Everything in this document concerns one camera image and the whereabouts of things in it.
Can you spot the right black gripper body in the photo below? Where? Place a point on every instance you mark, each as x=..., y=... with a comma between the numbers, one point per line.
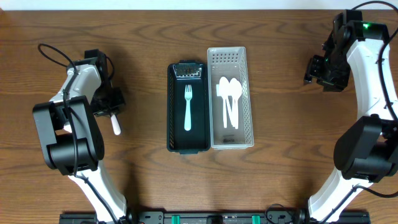
x=334, y=73

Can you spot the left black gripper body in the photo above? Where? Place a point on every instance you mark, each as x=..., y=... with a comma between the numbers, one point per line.
x=111, y=104

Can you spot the white plastic spoon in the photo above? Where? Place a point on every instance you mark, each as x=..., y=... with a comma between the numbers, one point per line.
x=224, y=93
x=115, y=124
x=231, y=103
x=236, y=92

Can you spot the mint green plastic fork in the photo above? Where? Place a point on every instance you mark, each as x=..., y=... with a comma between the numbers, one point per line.
x=188, y=96

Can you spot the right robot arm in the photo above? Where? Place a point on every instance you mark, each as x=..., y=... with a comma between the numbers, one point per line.
x=367, y=152

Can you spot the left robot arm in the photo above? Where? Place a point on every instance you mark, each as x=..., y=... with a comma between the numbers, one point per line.
x=71, y=140

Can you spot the dark green plastic basket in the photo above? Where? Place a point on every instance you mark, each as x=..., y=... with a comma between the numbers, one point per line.
x=194, y=73

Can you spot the clear white plastic basket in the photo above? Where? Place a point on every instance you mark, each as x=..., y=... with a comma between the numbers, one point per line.
x=229, y=62

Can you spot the white paper label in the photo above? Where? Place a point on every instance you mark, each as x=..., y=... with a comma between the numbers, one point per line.
x=218, y=90

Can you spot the black mounting rail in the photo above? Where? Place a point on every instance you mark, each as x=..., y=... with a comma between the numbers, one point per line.
x=272, y=215

